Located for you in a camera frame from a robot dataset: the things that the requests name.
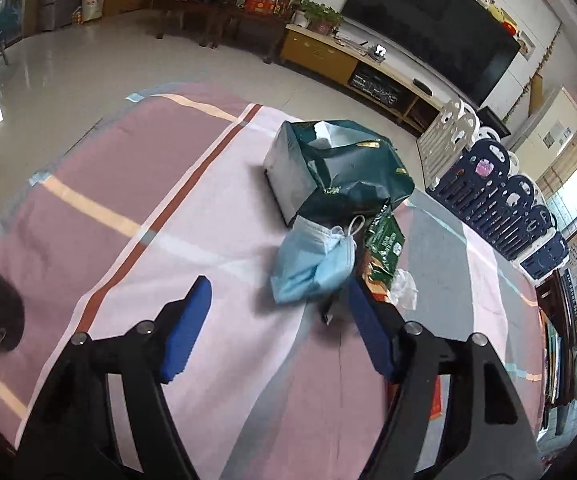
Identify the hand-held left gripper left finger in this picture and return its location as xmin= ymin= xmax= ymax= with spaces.
xmin=13 ymin=275 xmax=213 ymax=480

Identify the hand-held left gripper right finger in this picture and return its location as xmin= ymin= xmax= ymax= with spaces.
xmin=347 ymin=277 xmax=544 ymax=480

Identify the blue face mask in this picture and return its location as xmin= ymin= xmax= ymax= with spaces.
xmin=270 ymin=215 xmax=366 ymax=306

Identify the white crumpled plastic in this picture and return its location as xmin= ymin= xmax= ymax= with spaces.
xmin=391 ymin=269 xmax=419 ymax=311

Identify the green snack packet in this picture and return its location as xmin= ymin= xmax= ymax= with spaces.
xmin=355 ymin=205 xmax=407 ymax=302

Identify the red packet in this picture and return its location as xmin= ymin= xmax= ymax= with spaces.
xmin=385 ymin=375 xmax=442 ymax=421

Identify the pink grey striped tablecloth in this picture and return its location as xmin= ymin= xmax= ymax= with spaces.
xmin=0 ymin=82 xmax=544 ymax=480

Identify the dark green paper bag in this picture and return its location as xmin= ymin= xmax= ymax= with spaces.
xmin=262 ymin=120 xmax=415 ymax=228

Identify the navy plastic fence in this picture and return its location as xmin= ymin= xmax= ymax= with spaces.
xmin=427 ymin=139 xmax=570 ymax=281

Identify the row of picture books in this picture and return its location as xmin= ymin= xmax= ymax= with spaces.
xmin=543 ymin=280 xmax=577 ymax=411

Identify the white plastic fence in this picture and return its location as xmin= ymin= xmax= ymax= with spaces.
xmin=415 ymin=99 xmax=504 ymax=192

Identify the black speaker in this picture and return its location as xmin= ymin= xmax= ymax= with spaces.
xmin=478 ymin=106 xmax=512 ymax=139

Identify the beige tall cabinet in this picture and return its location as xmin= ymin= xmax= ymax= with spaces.
xmin=511 ymin=87 xmax=577 ymax=181

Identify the yellow wooden television cabinet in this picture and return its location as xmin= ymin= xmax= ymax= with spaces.
xmin=281 ymin=22 xmax=450 ymax=136

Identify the dark wooden chair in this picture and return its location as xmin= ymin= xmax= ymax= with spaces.
xmin=156 ymin=0 xmax=249 ymax=49
xmin=208 ymin=0 xmax=314 ymax=64

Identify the potted green plant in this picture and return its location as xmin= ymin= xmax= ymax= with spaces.
xmin=293 ymin=0 xmax=344 ymax=36

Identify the large black television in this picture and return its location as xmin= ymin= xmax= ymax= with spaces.
xmin=341 ymin=0 xmax=522 ymax=106

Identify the red gift box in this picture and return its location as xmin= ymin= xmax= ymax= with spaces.
xmin=246 ymin=0 xmax=294 ymax=16

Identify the row of plush toys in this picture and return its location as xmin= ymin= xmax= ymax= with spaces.
xmin=425 ymin=0 xmax=530 ymax=54

